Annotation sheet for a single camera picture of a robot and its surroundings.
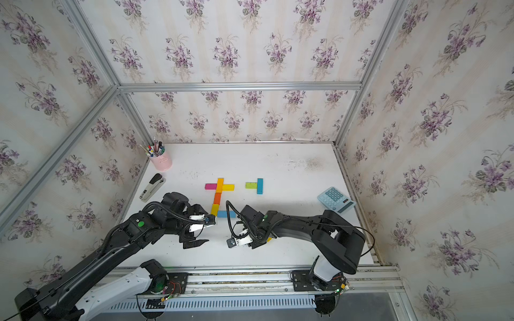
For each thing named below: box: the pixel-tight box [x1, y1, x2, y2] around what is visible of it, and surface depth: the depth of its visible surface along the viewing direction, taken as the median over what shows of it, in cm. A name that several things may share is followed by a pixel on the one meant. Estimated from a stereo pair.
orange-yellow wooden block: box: [215, 177, 225, 194], surface depth 103 cm
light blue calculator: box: [316, 186, 357, 214], surface depth 96 cm
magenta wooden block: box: [204, 183, 217, 190], surface depth 103 cm
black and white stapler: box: [139, 173, 166, 203], surface depth 100 cm
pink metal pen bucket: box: [149, 149, 173, 172], surface depth 104 cm
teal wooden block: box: [256, 177, 265, 195], surface depth 102 cm
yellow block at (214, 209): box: [210, 203, 220, 217], surface depth 95 cm
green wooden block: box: [244, 181, 258, 190], surface depth 103 cm
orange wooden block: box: [213, 192, 222, 205], surface depth 98 cm
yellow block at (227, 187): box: [222, 183, 235, 192], surface depth 103 cm
